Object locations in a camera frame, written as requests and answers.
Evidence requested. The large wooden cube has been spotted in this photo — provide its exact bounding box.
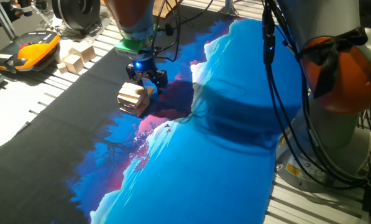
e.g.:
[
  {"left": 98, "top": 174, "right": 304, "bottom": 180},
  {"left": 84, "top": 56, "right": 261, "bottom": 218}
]
[{"left": 69, "top": 42, "right": 97, "bottom": 64}]

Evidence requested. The wooden Jenga tower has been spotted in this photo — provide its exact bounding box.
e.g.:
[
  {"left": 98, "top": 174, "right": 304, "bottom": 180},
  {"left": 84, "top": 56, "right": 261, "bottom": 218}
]
[{"left": 116, "top": 82, "right": 152, "bottom": 118}]

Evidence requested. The green gripper flange adapter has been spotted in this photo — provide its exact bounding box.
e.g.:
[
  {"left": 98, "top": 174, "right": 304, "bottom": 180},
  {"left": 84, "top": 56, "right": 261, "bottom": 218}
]
[{"left": 113, "top": 32, "right": 157, "bottom": 60}]

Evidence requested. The grey aluminium post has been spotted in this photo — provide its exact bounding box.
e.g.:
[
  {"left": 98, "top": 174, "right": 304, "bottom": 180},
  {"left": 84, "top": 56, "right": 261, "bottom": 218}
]
[{"left": 219, "top": 0, "right": 239, "bottom": 16}]

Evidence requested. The medium wooden cube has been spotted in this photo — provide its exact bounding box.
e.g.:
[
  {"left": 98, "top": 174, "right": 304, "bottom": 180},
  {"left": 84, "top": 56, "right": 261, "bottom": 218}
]
[{"left": 62, "top": 54, "right": 85, "bottom": 75}]

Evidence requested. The pale wooden block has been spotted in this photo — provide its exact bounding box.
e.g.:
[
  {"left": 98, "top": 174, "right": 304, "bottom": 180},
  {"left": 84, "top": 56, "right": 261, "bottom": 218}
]
[{"left": 59, "top": 39, "right": 77, "bottom": 63}]

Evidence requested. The blue landscape printed mat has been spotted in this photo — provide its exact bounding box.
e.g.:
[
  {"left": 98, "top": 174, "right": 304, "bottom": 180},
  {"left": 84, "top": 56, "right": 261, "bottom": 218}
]
[{"left": 0, "top": 4, "right": 307, "bottom": 224}]

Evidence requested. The black cloth strap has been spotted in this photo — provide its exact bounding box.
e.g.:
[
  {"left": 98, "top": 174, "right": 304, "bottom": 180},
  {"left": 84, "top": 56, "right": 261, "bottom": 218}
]
[{"left": 296, "top": 26, "right": 369, "bottom": 99}]

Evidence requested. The orange black teach pendant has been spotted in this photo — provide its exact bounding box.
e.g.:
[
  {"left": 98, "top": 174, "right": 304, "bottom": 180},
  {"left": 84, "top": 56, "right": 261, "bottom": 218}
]
[{"left": 0, "top": 30, "right": 61, "bottom": 74}]

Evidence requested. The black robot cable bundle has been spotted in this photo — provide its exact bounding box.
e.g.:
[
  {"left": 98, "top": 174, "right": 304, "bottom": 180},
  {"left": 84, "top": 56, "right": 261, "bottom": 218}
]
[{"left": 150, "top": 0, "right": 371, "bottom": 189}]

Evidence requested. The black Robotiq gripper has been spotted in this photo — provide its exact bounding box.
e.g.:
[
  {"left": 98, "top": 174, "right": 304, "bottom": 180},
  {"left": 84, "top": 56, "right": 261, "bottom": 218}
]
[{"left": 125, "top": 55, "right": 168, "bottom": 96}]

